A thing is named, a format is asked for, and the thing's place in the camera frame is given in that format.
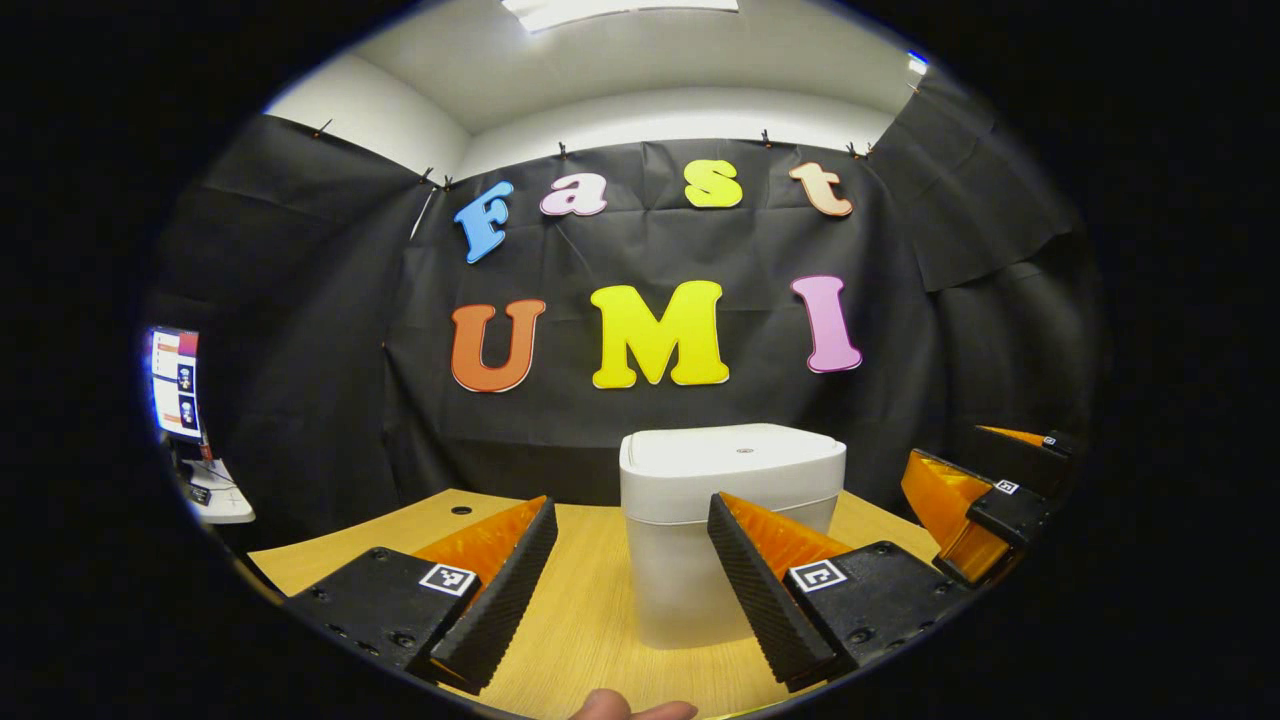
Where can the white desktop garbage bin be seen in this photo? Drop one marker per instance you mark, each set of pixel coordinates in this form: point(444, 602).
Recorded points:
point(730, 460)

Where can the computer monitor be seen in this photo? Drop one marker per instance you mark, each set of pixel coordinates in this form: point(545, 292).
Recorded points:
point(176, 385)

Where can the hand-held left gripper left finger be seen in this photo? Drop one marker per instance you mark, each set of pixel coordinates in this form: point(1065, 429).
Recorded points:
point(505, 605)

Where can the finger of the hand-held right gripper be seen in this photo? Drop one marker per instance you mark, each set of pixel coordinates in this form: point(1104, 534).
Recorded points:
point(945, 510)
point(1030, 455)

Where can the black backdrop cloth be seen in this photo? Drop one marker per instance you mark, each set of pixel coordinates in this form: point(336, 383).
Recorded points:
point(320, 350)

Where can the ceiling light panel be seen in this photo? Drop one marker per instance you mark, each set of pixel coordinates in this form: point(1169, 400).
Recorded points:
point(620, 10)

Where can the white side table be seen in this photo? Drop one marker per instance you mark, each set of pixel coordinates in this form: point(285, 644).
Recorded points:
point(222, 500)

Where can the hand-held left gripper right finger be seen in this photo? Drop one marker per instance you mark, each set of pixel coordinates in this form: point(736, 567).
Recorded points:
point(760, 600)

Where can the wooden desktop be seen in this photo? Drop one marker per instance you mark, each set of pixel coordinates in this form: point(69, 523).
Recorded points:
point(600, 600)

